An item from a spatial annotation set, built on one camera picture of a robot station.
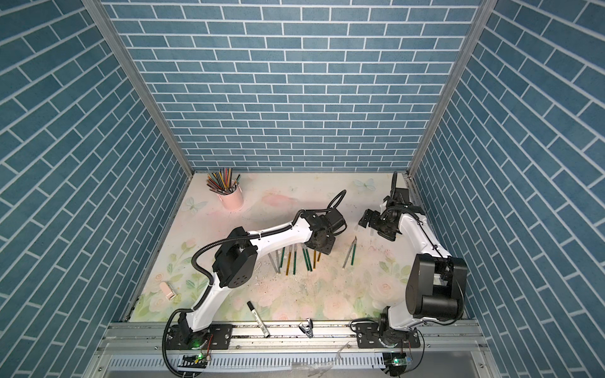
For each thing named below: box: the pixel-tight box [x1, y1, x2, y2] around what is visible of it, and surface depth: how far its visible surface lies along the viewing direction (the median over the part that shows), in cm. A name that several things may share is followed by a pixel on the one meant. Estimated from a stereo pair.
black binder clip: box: [298, 317, 314, 339], surface depth 77 cm
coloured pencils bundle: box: [206, 166, 242, 195], surface depth 101 cm
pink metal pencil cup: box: [217, 185, 244, 211], surface depth 104 cm
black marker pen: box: [246, 300, 271, 338], surface depth 78 cm
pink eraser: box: [159, 281, 177, 301], surface depth 82 cm
